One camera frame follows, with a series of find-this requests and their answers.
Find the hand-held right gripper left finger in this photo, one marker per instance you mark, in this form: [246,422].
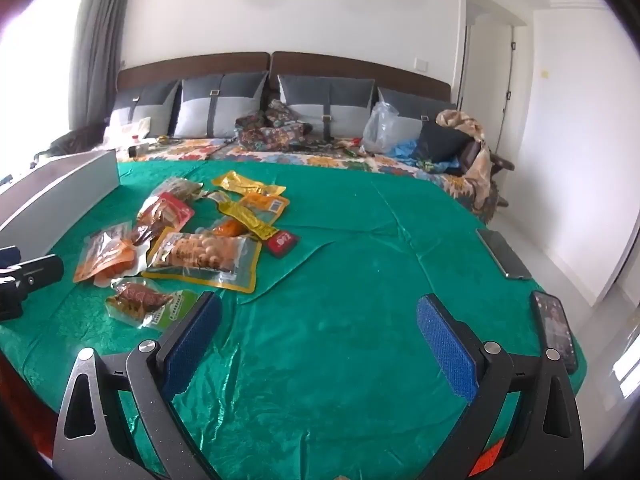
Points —
[192,340]

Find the person's orange clothing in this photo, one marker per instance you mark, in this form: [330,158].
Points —
[25,410]

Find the clear plastic bag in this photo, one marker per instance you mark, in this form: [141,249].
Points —
[380,127]

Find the small colourful wrappers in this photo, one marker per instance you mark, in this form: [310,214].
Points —
[354,147]

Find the red meat snack packet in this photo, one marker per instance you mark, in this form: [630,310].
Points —
[167,212]

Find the orange sausage packet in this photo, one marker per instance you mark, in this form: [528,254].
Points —
[267,207]

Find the small beige packet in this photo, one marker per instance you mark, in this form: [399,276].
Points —
[215,196]

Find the white wall switch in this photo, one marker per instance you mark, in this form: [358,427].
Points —
[422,64]

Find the white door frame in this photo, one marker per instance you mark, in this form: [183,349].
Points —
[462,35]

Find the brown armchair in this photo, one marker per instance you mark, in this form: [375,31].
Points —
[502,162]

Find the small red snack packet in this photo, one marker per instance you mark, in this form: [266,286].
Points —
[282,243]

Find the dark cloth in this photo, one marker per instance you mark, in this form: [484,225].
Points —
[75,142]

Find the yellow snack pouch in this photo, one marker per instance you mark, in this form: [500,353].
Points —
[245,182]

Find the black bag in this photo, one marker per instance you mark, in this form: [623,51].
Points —
[440,142]

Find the blue plastic bag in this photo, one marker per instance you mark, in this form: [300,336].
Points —
[405,150]

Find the small dark red packet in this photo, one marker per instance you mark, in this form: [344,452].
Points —
[142,237]

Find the long yellow snack packet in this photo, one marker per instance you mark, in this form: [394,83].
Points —
[245,220]

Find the green bed cover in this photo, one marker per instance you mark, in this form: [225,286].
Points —
[325,260]

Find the brown meat packet green label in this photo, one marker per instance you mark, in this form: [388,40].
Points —
[140,300]

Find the large yellow-edged ball snack packet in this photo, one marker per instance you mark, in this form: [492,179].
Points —
[200,255]

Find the white storage box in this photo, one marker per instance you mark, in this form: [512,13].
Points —
[60,185]

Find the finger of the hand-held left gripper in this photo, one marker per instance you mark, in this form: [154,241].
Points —
[37,270]
[10,305]

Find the grey curtain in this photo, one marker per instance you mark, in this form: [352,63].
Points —
[100,35]

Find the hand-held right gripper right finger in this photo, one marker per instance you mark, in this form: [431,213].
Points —
[447,350]

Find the black smartphone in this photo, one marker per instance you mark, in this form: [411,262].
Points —
[555,330]

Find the dark floral folded quilt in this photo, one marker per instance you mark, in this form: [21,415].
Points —
[270,130]

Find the beige patterned blanket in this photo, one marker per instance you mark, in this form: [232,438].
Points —
[480,170]

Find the orange snack packet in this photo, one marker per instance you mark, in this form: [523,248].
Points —
[102,257]

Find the silver smartphone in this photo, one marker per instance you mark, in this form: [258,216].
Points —
[502,255]

